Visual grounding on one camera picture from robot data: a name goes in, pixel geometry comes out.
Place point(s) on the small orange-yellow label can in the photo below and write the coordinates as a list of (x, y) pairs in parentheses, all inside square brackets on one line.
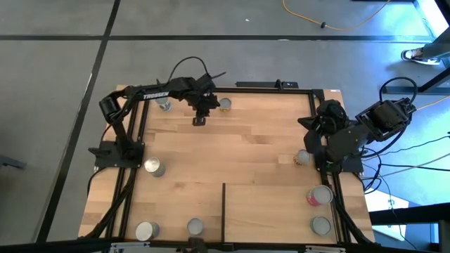
[(225, 103)]

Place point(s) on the grey floor stand foot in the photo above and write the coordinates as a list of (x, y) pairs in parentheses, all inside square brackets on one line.
[(10, 162)]

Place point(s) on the yellow black beans can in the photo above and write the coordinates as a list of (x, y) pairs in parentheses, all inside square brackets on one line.
[(302, 157)]

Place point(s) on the black aluminium table frame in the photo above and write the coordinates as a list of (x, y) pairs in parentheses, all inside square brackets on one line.
[(246, 90)]

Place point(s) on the white and teal labelled can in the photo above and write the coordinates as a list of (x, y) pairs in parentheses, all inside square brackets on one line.
[(162, 101)]

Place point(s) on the person's shoe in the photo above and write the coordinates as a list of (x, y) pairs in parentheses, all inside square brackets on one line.
[(416, 54)]

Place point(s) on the wide silver-topped can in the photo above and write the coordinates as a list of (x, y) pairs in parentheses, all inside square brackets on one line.
[(145, 231)]

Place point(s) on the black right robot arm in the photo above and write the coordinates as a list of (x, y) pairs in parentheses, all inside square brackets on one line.
[(383, 117)]

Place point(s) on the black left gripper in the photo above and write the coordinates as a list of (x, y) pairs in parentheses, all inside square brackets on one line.
[(202, 102)]

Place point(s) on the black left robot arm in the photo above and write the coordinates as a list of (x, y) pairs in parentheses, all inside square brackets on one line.
[(154, 95)]

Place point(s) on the blue berries label can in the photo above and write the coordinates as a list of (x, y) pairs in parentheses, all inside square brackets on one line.
[(153, 164)]

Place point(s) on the pink and teal can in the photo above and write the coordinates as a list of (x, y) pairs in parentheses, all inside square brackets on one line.
[(320, 195)]

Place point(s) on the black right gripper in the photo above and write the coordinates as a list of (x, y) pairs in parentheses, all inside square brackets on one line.
[(325, 131)]

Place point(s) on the orange patterned label can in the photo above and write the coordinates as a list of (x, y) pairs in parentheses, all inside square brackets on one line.
[(195, 226)]

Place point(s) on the black floor stand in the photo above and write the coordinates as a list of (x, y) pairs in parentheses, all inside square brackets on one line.
[(415, 90)]

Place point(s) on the short teal can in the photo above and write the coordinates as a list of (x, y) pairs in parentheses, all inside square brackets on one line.
[(320, 225)]

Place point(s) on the grey metal bracket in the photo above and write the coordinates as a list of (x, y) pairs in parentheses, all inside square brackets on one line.
[(325, 249), (130, 245)]

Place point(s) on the black rig beam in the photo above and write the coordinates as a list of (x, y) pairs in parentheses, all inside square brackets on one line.
[(408, 213), (52, 246)]

